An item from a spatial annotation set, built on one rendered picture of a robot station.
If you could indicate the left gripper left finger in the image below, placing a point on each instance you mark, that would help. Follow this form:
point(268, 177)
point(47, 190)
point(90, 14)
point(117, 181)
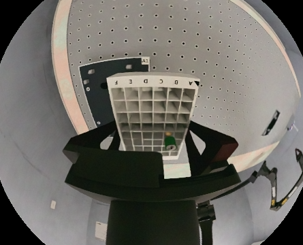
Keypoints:
point(94, 137)

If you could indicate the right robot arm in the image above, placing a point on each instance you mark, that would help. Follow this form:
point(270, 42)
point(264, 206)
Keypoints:
point(270, 174)

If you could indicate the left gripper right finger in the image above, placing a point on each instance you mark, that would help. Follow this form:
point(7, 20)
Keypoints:
point(219, 147)

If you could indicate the white tube carrier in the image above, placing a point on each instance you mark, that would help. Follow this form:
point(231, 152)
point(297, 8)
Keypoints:
point(147, 113)

